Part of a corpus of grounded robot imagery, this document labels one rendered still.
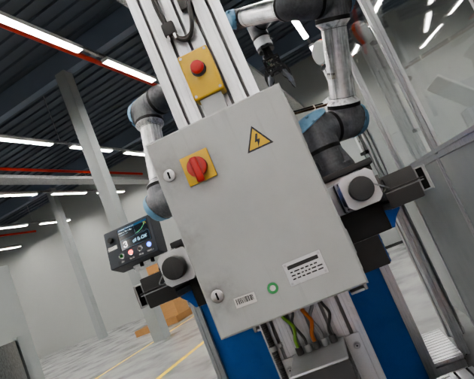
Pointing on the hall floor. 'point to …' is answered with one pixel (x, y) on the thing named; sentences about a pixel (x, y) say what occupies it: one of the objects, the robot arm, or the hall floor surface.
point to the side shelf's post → (432, 283)
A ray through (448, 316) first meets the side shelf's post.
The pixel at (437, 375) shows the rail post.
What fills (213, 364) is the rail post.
